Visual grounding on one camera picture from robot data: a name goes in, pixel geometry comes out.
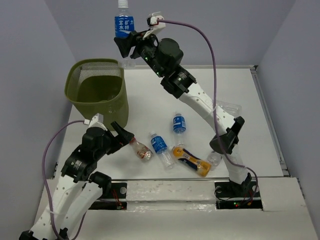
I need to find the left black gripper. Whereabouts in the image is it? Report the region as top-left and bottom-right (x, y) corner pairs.
(95, 120), (135, 159)

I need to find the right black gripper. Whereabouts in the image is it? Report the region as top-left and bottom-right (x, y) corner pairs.
(113, 28), (165, 79)

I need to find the blue label bottle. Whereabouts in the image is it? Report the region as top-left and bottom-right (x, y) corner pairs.
(114, 0), (135, 38)
(172, 112), (187, 147)
(150, 131), (175, 170)

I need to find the red cap small bottle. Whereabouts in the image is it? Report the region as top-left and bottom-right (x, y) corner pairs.
(129, 137), (153, 162)

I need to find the clear plastic bottle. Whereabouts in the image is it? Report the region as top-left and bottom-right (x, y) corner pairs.
(216, 100), (242, 117)

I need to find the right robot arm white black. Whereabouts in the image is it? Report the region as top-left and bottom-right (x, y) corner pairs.
(114, 31), (252, 196)

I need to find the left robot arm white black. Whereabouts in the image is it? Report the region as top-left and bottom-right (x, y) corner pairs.
(19, 116), (134, 240)

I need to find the green mesh waste bin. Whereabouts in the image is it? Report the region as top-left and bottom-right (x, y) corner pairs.
(64, 58), (129, 130)

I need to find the orange tea bottle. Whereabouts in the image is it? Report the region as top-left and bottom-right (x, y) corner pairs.
(171, 146), (212, 177)

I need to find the pepsi label small bottle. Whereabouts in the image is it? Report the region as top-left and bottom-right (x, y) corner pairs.
(207, 150), (222, 167)

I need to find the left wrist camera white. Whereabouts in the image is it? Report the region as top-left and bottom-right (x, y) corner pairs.
(83, 113), (107, 131)

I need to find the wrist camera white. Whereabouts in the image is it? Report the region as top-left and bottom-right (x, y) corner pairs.
(142, 11), (166, 40)
(83, 113), (107, 131)

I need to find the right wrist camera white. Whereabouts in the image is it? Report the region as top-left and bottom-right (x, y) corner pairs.
(142, 11), (166, 40)

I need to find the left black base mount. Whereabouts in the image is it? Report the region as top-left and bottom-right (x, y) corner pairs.
(89, 182), (128, 211)

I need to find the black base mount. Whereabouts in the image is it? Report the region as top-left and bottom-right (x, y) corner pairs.
(89, 182), (128, 211)
(214, 181), (263, 210)

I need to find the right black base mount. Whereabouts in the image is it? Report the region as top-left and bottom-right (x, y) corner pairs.
(214, 181), (263, 210)

